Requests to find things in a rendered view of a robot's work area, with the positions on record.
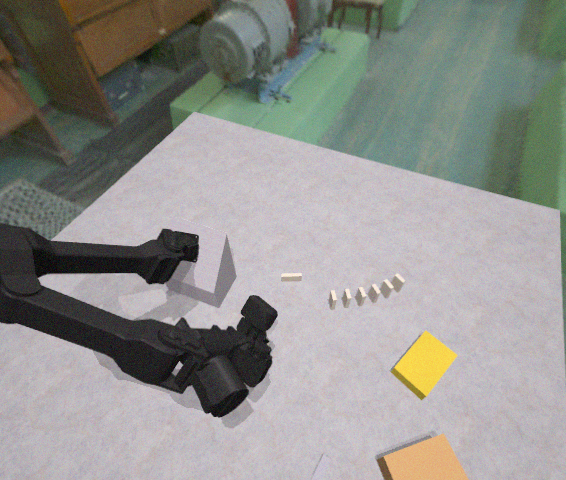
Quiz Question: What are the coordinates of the yellow rectangular block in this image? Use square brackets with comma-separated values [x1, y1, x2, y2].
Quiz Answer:
[391, 330, 457, 400]

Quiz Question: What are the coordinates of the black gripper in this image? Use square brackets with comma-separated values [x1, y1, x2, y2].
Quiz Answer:
[211, 295, 278, 361]

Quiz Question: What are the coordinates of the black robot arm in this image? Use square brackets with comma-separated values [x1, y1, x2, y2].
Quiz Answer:
[0, 223, 273, 418]

